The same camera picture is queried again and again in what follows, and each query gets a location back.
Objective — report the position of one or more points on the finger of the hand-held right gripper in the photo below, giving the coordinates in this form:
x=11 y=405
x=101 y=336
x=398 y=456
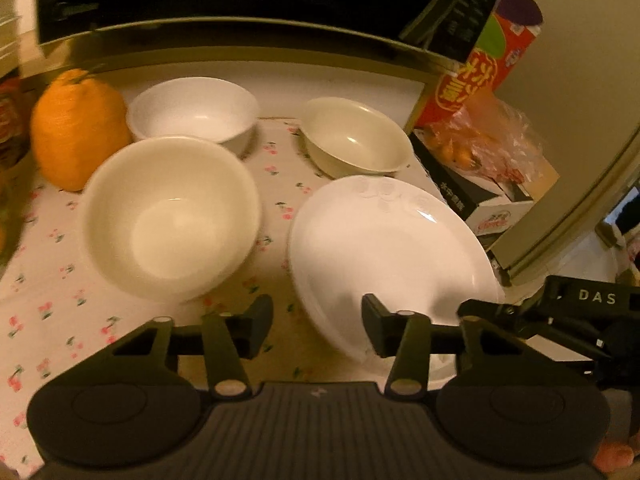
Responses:
x=505 y=317

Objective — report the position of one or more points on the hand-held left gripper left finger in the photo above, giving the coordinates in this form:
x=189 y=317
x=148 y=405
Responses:
x=261 y=321

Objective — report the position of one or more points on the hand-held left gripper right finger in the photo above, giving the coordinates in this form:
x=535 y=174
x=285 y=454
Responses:
x=372 y=321

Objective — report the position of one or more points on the white deep plate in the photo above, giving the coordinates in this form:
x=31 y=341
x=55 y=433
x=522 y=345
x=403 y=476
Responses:
x=385 y=250

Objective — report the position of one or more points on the large white bowl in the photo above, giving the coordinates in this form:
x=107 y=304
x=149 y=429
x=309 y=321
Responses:
x=170 y=225

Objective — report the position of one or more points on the cream bowl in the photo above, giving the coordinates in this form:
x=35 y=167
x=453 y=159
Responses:
x=355 y=135

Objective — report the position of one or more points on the black and white cardboard box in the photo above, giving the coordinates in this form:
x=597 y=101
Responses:
x=475 y=200

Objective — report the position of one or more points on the plastic bag of small oranges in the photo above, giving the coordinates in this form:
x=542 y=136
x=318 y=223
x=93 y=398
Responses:
x=495 y=145

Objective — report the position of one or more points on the cherry-print tablecloth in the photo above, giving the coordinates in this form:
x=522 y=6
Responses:
x=50 y=280

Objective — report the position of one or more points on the red drink carton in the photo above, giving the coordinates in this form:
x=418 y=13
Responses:
x=470 y=75

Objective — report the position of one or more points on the orange citrus fruit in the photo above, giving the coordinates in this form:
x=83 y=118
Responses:
x=80 y=130

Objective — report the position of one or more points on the dark red jar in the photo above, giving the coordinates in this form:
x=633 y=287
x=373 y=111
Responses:
x=11 y=115

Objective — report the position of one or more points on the stack of white paper items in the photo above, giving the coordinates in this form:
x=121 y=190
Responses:
x=7 y=30

